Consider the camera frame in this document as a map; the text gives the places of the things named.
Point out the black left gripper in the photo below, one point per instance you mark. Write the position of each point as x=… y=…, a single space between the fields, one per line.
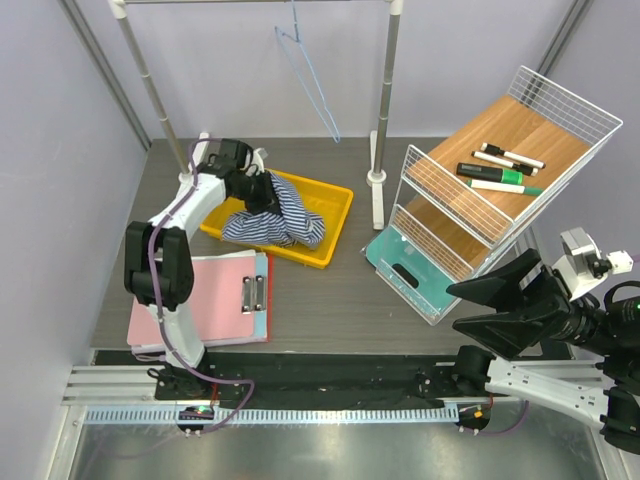
x=269 y=202

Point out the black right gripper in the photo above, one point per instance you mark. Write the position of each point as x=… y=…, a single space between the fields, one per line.
x=501 y=332

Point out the blue white striped tank top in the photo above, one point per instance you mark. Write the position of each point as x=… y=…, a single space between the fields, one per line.
x=295 y=225

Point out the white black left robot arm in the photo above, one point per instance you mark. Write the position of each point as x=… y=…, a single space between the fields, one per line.
x=158 y=268

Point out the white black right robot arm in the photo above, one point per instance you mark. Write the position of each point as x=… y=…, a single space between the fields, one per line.
x=613 y=411

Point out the yellow plastic tray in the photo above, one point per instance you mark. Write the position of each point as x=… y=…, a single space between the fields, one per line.
x=331 y=201

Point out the pink clipboard with papers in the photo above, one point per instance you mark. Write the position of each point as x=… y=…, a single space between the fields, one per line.
x=218 y=297

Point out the metal clothes rack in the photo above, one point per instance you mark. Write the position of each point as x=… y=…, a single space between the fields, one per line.
x=215 y=67

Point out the white marker green cap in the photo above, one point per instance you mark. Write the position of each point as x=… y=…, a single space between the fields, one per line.
x=501 y=187

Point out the white marker black cap lower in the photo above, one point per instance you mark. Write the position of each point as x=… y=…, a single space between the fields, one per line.
x=522 y=168

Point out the white marker black cap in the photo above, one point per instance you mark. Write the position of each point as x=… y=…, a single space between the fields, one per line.
x=497 y=151
x=522 y=168

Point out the green black highlighter marker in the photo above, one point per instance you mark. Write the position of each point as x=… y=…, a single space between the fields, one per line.
x=499 y=175

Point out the white marker black cap upper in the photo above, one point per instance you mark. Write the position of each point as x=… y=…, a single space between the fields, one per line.
x=497 y=151

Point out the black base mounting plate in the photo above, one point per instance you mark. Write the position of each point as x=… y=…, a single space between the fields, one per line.
x=329 y=382

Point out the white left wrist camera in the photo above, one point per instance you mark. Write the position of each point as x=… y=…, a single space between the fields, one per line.
x=257 y=164

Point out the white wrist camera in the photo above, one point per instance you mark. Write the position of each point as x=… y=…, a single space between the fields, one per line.
x=257 y=164
x=583 y=266

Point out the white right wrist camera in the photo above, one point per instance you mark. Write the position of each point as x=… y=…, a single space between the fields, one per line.
x=583 y=266

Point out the teal box with handle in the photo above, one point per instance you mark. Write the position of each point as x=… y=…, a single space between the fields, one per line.
x=411 y=274

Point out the white wire shelf rack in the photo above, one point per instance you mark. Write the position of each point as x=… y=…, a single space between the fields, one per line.
x=466 y=231

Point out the white slotted cable duct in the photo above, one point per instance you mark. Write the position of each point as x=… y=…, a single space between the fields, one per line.
x=196 y=415

